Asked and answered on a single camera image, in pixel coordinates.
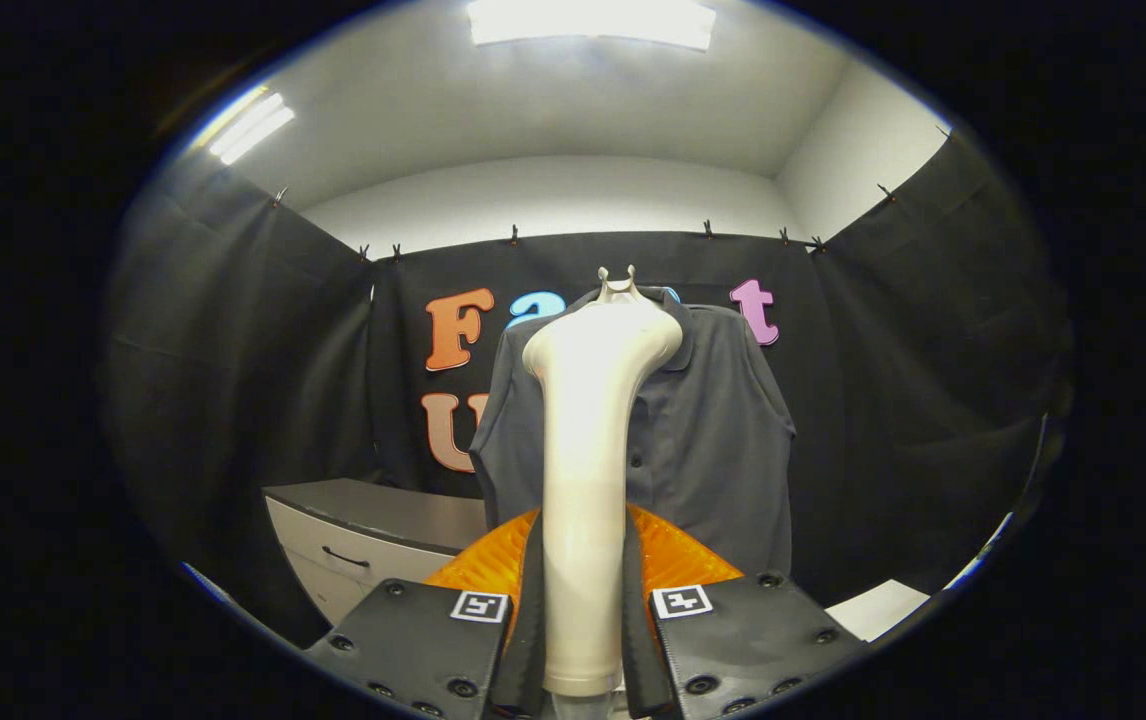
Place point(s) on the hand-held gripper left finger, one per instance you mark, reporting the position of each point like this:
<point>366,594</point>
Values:
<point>423,645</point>

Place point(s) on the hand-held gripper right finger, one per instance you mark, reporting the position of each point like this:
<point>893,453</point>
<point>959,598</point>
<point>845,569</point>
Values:
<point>743,645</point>

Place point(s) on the dark grey collared shirt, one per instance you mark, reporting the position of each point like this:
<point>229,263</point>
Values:
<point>713,450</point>

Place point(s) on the white garment steamer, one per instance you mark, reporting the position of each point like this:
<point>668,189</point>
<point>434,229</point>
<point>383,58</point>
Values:
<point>583,500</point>

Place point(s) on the white side table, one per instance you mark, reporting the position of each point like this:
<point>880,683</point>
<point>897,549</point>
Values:
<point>878,608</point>

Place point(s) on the grey drawer cabinet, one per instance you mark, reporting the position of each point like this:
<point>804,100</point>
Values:
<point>373,510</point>

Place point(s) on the white mannequin torso stand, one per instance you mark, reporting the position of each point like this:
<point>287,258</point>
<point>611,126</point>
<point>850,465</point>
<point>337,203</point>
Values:
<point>618,290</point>

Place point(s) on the row of black clips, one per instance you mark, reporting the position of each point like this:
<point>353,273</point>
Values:
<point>708,230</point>

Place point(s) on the ceiling light strip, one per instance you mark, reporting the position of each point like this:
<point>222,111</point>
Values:
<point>248,128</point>

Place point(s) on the ceiling light panel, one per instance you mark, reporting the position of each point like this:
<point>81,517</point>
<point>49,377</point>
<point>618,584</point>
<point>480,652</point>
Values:
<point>593,20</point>

